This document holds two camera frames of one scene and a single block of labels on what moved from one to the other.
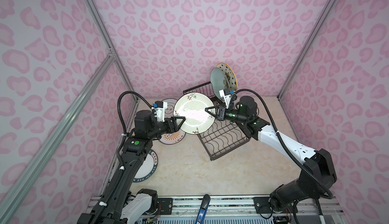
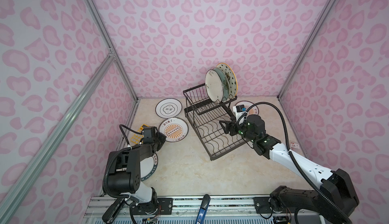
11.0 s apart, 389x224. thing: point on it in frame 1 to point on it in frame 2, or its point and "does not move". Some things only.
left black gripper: x=174 y=127 to x=162 y=138
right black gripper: x=220 y=116 to x=233 y=124
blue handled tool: x=203 y=209 does not move
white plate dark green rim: x=147 y=167 does not move
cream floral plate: x=191 y=106 to x=214 y=85
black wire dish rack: x=221 y=136 does not move
